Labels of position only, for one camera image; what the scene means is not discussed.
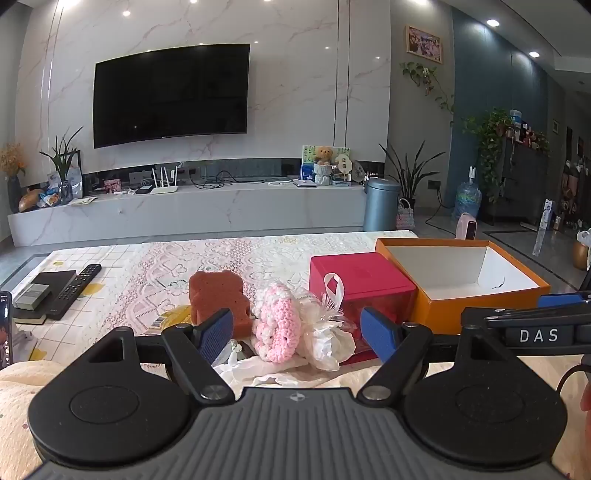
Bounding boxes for blue water jug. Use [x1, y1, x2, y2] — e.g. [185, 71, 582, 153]
[455, 166, 484, 220]

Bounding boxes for black cables on cabinet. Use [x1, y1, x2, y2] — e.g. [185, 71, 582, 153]
[191, 170, 271, 190]

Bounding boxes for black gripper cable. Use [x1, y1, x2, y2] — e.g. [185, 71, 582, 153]
[556, 354, 591, 398]

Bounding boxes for silver small box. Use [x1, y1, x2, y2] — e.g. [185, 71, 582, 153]
[13, 283, 52, 311]

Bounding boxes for marble television cabinet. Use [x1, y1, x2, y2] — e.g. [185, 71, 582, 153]
[8, 181, 370, 248]

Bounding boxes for slim-leaf plant in vase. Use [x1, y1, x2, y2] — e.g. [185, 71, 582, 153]
[39, 127, 85, 205]

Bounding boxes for dark cabinet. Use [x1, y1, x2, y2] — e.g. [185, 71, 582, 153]
[480, 136, 551, 227]

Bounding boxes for black remote control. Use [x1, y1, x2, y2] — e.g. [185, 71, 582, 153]
[46, 264, 103, 320]

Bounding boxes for teddy bear bouquet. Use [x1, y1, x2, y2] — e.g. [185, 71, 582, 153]
[312, 146, 335, 186]

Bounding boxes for black book with box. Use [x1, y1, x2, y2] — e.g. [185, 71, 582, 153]
[11, 271, 77, 325]

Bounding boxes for red box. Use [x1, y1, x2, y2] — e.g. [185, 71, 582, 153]
[309, 251, 419, 366]

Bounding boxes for pink crochet piece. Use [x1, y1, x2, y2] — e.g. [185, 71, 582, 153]
[250, 282, 304, 362]

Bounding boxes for lace tablecloth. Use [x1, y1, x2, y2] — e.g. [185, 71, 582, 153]
[0, 229, 467, 398]

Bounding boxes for framed wall picture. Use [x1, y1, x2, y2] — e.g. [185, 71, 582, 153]
[405, 25, 444, 65]

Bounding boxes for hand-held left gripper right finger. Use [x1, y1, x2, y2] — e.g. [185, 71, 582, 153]
[359, 307, 511, 403]

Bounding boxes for bushy green pothos plant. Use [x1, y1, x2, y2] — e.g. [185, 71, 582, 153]
[462, 108, 514, 205]

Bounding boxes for yellow barcode packet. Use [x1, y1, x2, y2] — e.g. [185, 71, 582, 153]
[148, 305, 194, 334]

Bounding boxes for hanging vine plant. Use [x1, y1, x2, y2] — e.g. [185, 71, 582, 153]
[400, 61, 456, 126]

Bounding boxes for woven basket bag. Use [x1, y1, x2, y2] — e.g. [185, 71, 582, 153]
[396, 198, 417, 230]

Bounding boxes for pink small heater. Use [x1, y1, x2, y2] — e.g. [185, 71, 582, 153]
[454, 212, 479, 241]

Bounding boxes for wall-mounted television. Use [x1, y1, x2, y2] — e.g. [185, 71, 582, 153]
[93, 44, 251, 149]

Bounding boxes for blue-grey trash can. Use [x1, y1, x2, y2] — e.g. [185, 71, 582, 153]
[363, 178, 402, 232]

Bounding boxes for long-leaf potted plant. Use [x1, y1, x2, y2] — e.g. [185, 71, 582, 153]
[379, 141, 447, 214]

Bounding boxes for smartphone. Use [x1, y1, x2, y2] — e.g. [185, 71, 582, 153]
[0, 292, 14, 370]

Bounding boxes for golden round vase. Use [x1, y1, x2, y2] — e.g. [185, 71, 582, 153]
[573, 229, 591, 271]

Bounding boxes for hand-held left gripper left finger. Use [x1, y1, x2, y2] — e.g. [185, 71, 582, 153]
[86, 308, 236, 404]

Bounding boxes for green picture card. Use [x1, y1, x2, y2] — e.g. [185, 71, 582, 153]
[301, 145, 351, 182]

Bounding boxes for yellow dried flowers vase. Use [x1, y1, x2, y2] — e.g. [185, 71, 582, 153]
[0, 142, 29, 214]

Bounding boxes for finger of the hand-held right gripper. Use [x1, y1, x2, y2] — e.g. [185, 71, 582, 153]
[537, 292, 591, 311]
[485, 307, 583, 330]

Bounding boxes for brown bear-shaped sponge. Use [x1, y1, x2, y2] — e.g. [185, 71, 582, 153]
[189, 271, 253, 340]

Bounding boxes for cream printed cloth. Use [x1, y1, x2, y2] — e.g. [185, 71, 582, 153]
[0, 360, 75, 480]

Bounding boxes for white router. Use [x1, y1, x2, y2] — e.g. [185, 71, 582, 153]
[148, 167, 182, 195]

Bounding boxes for orange cardboard box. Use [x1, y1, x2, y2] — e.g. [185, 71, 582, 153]
[375, 237, 552, 336]

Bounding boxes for golden gourd ornament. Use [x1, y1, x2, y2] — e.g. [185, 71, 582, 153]
[18, 188, 45, 212]

